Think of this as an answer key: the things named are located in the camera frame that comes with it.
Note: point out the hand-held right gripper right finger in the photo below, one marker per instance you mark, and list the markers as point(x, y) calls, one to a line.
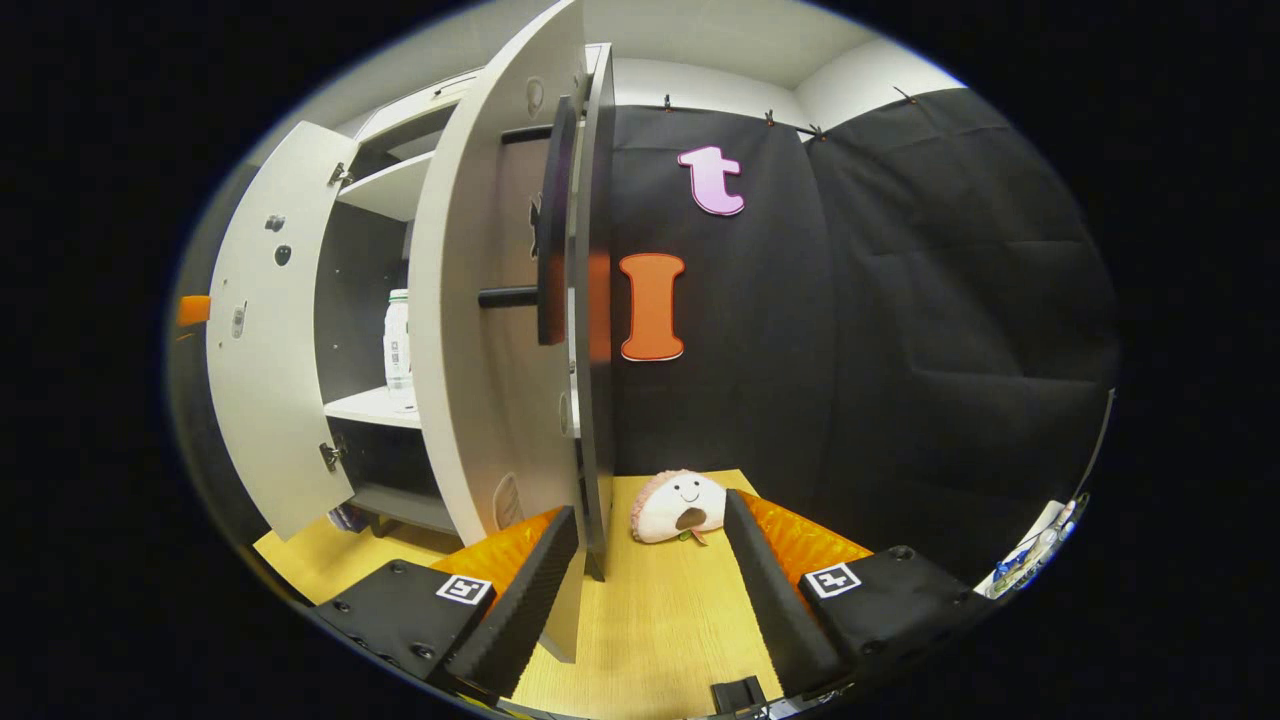
point(780, 610)

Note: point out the white cabinet door cat sticker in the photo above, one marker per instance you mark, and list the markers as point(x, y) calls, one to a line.
point(470, 380)

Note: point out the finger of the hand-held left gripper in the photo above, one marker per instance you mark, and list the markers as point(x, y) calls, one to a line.
point(195, 310)

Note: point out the clear plastic bottle green label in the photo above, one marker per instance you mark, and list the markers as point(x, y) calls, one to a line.
point(397, 350)

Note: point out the blue purple booklet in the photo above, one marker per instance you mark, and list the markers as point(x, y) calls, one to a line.
point(348, 518)

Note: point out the white pink smiling plush toy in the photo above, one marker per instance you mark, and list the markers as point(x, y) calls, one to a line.
point(665, 510)

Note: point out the black backdrop cloth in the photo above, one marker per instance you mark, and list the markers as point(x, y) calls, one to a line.
point(900, 300)

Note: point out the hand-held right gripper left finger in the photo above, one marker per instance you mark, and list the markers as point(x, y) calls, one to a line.
point(520, 610)

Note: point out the white cabinet with shelves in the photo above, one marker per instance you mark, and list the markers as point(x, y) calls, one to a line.
point(370, 405)

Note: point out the white cabinet door with stickers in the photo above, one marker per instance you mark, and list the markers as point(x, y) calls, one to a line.
point(260, 420)

